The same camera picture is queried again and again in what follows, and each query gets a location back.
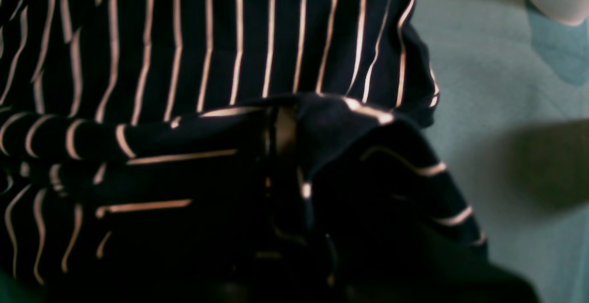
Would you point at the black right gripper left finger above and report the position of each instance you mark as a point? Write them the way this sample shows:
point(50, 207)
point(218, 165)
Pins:
point(281, 135)

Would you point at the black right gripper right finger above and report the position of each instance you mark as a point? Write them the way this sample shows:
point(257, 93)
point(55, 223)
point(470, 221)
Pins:
point(423, 267)

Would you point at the navy white striped t-shirt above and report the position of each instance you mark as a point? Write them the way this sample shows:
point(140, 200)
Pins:
point(133, 165)

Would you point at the light blue tablecloth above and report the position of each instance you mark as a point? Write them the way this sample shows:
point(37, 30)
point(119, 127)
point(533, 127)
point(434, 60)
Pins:
point(512, 124)

